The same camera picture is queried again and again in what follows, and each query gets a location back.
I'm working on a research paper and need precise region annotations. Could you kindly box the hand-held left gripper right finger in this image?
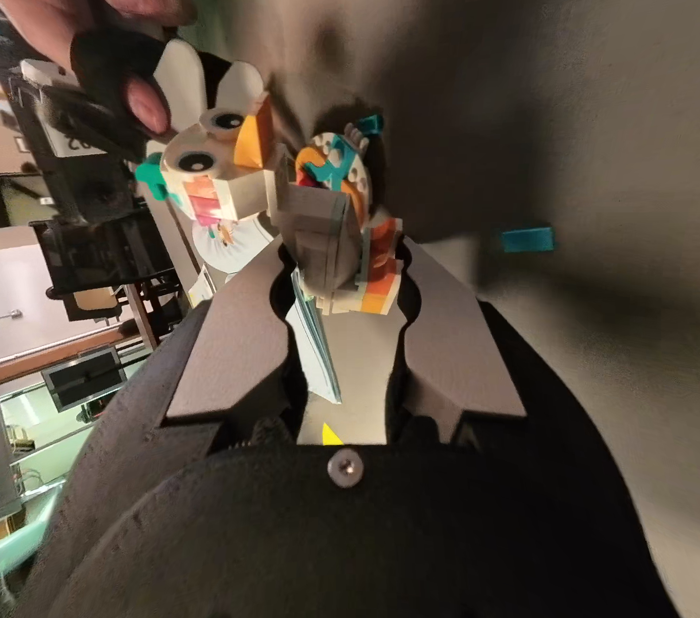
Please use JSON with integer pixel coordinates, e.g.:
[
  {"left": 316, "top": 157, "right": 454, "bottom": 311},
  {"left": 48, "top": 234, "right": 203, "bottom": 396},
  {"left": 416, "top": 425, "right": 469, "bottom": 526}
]
[{"left": 384, "top": 236, "right": 527, "bottom": 445}]

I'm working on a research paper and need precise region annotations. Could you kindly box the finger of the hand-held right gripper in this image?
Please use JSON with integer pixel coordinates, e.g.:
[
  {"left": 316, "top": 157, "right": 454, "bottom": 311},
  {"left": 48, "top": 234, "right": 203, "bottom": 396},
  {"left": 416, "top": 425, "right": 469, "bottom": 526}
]
[
  {"left": 208, "top": 51, "right": 269, "bottom": 111},
  {"left": 153, "top": 38, "right": 217, "bottom": 112}
]

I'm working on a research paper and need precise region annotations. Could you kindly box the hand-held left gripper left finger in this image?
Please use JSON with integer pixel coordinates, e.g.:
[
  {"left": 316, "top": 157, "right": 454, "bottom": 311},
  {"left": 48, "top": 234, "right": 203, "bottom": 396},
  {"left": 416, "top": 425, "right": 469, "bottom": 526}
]
[{"left": 164, "top": 240, "right": 308, "bottom": 441}]

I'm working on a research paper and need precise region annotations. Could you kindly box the lego bird model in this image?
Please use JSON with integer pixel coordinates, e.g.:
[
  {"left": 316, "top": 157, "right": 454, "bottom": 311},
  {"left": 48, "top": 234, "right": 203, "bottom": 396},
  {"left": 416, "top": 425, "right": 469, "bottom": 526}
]
[{"left": 134, "top": 93, "right": 407, "bottom": 319}]

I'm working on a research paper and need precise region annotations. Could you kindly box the lego instruction booklet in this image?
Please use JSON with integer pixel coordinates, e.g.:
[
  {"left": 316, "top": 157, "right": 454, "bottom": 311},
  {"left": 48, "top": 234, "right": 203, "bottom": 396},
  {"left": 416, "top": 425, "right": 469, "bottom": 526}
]
[{"left": 188, "top": 213, "right": 344, "bottom": 406}]

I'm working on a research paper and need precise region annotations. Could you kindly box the teal lego brick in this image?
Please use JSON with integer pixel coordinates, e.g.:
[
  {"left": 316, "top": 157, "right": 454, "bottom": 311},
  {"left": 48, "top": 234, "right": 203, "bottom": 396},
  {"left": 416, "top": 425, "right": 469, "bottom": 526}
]
[{"left": 502, "top": 226, "right": 556, "bottom": 254}]

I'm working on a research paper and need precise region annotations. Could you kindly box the black monitor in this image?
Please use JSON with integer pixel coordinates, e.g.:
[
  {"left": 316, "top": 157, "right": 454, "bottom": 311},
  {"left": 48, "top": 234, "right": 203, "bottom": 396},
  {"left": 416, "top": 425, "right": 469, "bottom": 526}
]
[{"left": 40, "top": 345, "right": 129, "bottom": 414}]

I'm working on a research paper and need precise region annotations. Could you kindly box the wooden rail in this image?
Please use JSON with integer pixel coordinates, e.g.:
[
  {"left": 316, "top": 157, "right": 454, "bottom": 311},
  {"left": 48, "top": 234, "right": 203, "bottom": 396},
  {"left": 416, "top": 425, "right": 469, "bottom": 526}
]
[{"left": 0, "top": 325, "right": 144, "bottom": 385}]

